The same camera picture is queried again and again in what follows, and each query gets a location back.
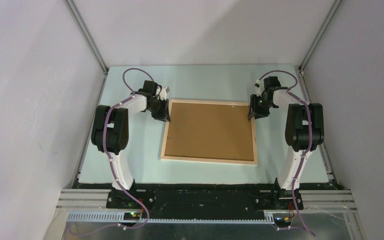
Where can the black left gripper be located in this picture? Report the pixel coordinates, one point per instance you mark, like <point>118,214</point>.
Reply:
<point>164,115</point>

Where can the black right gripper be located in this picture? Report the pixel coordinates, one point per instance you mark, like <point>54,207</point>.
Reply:
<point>259,113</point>

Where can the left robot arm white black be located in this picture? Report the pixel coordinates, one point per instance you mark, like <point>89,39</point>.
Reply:
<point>110,129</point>

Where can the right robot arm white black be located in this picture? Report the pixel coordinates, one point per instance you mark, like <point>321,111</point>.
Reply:
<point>304,130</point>

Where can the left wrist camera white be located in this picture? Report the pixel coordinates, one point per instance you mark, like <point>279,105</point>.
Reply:
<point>163,93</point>

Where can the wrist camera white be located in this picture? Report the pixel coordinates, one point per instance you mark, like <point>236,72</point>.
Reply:
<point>163,93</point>
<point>259,84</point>

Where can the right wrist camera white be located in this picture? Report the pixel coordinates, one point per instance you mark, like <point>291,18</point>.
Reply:
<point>259,84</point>

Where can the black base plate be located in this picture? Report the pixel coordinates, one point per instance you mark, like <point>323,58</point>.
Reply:
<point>214,202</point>

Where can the front aluminium rail frame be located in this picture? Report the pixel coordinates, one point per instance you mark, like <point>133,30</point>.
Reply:
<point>82,214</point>

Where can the right aluminium corner rail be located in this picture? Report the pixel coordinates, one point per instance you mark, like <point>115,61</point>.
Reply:
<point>320,33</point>

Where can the aluminium corner rail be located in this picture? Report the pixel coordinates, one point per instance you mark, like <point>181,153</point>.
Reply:
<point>320,33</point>
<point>86,34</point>

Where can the left aluminium corner rail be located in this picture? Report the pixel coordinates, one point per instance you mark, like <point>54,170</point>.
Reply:
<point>86,34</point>

